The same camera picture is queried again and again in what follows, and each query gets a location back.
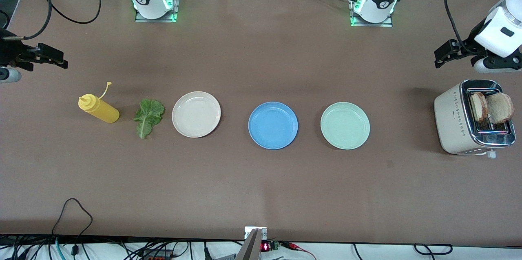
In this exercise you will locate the green lettuce leaf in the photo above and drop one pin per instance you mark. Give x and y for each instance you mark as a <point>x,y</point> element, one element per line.
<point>149,115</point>

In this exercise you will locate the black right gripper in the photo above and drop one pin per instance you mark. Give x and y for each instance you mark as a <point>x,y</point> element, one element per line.
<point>12,52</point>

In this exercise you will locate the red digit display module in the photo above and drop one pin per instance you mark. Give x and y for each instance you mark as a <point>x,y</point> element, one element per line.
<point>267,246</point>

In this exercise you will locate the yellow mustard squeeze bottle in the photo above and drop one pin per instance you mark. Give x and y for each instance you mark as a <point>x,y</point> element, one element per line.
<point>102,111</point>

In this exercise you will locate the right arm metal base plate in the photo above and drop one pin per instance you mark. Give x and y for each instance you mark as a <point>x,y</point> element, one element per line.
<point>176,3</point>

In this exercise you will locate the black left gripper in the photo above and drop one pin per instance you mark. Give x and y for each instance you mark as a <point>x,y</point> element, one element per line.
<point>466,45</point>

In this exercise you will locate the grey metal bar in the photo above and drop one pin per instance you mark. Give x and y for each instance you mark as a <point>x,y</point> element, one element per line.
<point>251,247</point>

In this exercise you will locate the brown bread slice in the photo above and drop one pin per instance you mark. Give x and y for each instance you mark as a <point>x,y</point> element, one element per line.
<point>500,108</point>
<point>478,107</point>

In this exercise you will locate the blue round plate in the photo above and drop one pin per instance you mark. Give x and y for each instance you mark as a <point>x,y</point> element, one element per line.
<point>273,125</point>

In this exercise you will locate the beige round plate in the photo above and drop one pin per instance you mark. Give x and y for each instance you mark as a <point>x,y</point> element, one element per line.
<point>196,114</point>

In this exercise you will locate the cream chrome toaster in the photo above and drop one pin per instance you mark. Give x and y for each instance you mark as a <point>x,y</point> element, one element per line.
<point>450,123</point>

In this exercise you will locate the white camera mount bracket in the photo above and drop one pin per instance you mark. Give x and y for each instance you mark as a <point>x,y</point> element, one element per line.
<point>249,231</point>

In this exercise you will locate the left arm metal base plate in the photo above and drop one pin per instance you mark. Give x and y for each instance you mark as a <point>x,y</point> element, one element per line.
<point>371,24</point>

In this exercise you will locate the light green round plate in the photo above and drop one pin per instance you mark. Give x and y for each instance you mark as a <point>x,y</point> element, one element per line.
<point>345,125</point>

